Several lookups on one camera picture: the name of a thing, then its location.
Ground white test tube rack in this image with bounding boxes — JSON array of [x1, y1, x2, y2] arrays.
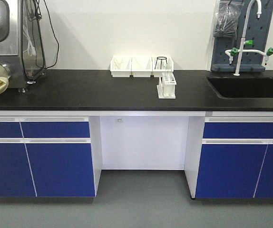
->
[[157, 72, 176, 99]]

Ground middle white storage bin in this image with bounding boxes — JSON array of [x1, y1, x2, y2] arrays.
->
[[131, 56, 152, 77]]

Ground blue left cabinet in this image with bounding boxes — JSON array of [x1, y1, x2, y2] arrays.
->
[[0, 117, 101, 197]]

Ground right white storage bin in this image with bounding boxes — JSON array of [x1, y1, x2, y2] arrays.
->
[[152, 56, 174, 77]]

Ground black lab sink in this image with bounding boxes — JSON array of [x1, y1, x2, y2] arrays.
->
[[208, 77, 273, 98]]

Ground white gooseneck lab faucet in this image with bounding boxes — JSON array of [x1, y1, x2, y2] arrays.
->
[[225, 0, 273, 76]]

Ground black wire tripod stand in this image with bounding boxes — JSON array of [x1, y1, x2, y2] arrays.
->
[[154, 56, 168, 70]]

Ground blue right cabinet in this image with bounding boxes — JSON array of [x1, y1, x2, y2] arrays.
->
[[192, 117, 273, 199]]

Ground grey pegboard drying rack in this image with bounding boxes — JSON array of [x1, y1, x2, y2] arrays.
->
[[211, 0, 273, 75]]

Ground white storage bin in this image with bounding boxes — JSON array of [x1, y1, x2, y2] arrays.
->
[[131, 56, 152, 77], [110, 55, 132, 77], [152, 56, 174, 77]]

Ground clear plastic bag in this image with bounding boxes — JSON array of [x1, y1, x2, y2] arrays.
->
[[213, 0, 244, 38]]

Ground blue cabinet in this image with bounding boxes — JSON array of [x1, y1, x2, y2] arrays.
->
[[0, 117, 101, 197], [192, 117, 273, 199]]

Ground black power cable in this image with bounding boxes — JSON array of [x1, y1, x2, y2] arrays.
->
[[26, 0, 60, 69]]

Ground left white storage bin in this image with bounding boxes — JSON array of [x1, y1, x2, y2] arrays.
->
[[110, 55, 132, 77]]

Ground stainless steel lab appliance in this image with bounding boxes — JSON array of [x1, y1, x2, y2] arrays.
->
[[0, 0, 46, 93]]

